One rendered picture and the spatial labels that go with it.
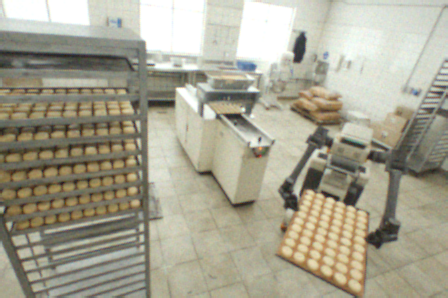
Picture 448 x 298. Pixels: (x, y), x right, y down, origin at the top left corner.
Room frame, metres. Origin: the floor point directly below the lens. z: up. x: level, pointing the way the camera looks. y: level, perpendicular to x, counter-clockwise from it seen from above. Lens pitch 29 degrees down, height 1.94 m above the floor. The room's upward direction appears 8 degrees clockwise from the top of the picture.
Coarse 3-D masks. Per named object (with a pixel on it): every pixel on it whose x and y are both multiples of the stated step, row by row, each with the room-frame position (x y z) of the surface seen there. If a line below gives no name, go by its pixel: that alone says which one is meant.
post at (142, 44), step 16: (144, 48) 0.98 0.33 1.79; (144, 64) 0.98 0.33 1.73; (144, 80) 0.98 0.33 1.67; (144, 96) 0.98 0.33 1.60; (144, 112) 0.97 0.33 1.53; (144, 128) 0.97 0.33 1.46; (144, 144) 0.97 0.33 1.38; (144, 160) 0.97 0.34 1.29; (144, 176) 0.97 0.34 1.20; (144, 192) 0.97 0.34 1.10; (144, 208) 0.97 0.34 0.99; (144, 224) 0.97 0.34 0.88; (144, 240) 0.97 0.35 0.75; (144, 256) 0.99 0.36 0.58
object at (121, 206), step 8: (136, 200) 1.04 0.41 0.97; (88, 208) 0.93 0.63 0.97; (96, 208) 0.94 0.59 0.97; (104, 208) 0.95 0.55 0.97; (112, 208) 0.96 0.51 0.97; (120, 208) 0.98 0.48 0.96; (128, 208) 0.99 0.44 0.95; (40, 216) 0.85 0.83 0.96; (48, 216) 0.84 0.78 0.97; (56, 216) 0.86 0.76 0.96; (64, 216) 0.86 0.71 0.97; (72, 216) 0.87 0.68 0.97; (80, 216) 0.88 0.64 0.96; (88, 216) 0.90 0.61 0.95; (16, 224) 0.77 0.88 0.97; (24, 224) 0.78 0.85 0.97; (32, 224) 0.79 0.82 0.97; (40, 224) 0.80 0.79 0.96; (48, 224) 0.81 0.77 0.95
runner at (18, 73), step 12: (0, 72) 0.78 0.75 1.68; (12, 72) 0.80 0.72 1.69; (24, 72) 0.82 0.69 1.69; (36, 72) 0.83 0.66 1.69; (48, 72) 0.85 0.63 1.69; (60, 72) 0.87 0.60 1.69; (72, 72) 0.88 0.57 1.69; (84, 72) 0.90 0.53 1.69; (96, 72) 0.92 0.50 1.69; (108, 72) 0.94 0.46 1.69; (120, 72) 0.96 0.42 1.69; (132, 72) 0.98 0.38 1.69
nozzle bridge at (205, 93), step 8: (200, 88) 2.86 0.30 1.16; (208, 88) 2.82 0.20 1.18; (200, 96) 2.83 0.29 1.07; (208, 96) 2.71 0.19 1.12; (216, 96) 2.85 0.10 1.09; (232, 96) 2.94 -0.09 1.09; (248, 96) 3.05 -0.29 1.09; (256, 96) 3.00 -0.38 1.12; (200, 104) 2.81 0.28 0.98; (208, 104) 2.72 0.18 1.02; (248, 104) 3.14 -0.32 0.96; (200, 112) 2.80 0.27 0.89; (248, 112) 3.11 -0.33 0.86
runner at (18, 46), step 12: (0, 48) 0.79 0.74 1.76; (12, 48) 0.81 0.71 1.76; (24, 48) 0.82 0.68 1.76; (36, 48) 0.84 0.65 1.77; (48, 48) 0.86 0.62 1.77; (60, 48) 0.87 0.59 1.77; (72, 48) 0.89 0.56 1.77; (84, 48) 0.91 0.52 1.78; (96, 48) 0.93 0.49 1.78; (108, 48) 0.94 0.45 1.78; (120, 48) 0.96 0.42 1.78; (132, 48) 0.99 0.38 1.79
